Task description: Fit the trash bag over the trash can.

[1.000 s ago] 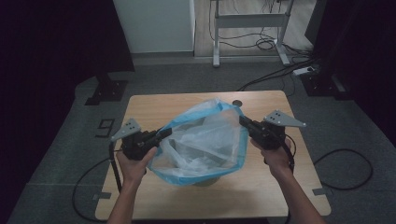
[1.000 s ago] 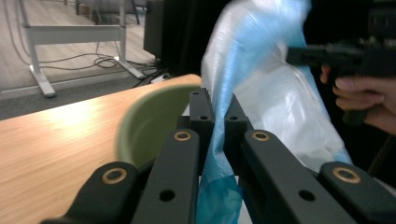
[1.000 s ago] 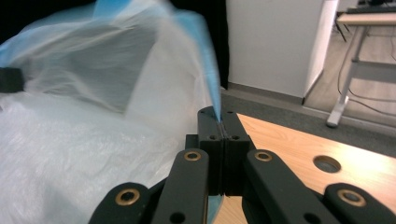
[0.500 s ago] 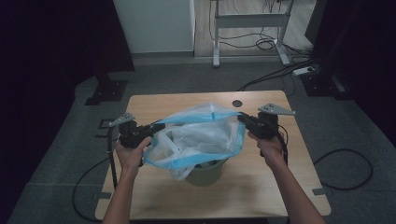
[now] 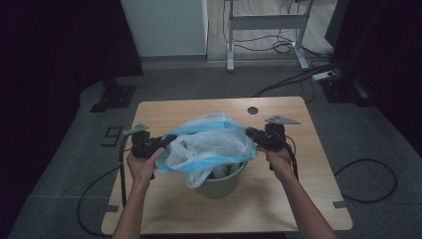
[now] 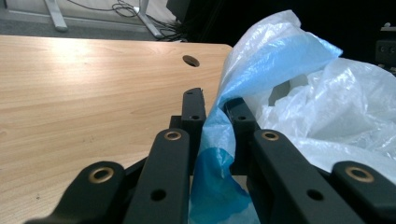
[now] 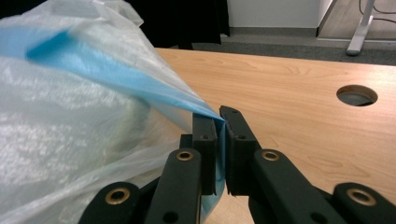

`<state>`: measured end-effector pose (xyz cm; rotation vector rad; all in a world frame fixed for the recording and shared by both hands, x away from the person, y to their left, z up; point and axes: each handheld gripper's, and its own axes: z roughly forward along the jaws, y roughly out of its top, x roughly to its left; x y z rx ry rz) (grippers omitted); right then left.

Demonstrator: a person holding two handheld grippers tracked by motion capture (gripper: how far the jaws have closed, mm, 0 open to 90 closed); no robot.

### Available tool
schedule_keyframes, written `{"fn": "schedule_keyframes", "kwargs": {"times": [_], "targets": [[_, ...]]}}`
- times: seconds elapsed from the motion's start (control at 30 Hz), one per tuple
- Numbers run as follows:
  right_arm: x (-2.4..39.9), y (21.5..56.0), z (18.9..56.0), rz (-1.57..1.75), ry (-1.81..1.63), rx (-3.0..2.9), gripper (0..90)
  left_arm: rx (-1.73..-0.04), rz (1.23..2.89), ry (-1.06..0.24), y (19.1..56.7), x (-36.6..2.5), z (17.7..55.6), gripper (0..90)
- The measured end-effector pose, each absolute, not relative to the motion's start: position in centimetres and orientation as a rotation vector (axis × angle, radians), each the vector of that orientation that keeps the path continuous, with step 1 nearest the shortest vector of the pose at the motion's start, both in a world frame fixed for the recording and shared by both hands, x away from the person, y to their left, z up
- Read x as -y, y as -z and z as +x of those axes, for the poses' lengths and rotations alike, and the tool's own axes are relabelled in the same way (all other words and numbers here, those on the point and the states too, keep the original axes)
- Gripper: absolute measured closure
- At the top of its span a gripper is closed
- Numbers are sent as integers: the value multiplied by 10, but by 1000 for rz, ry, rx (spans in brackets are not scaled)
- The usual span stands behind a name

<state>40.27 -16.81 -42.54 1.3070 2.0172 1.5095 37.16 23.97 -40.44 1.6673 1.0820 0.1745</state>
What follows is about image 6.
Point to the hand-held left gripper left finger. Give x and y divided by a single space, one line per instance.
193 105

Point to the black metal bracket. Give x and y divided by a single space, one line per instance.
386 49

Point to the white desk frame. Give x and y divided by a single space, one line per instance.
57 18

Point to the white and blue plastic bag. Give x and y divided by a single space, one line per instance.
311 93

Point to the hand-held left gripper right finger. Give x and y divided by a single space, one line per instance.
243 118

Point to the black curtain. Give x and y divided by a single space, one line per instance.
342 18

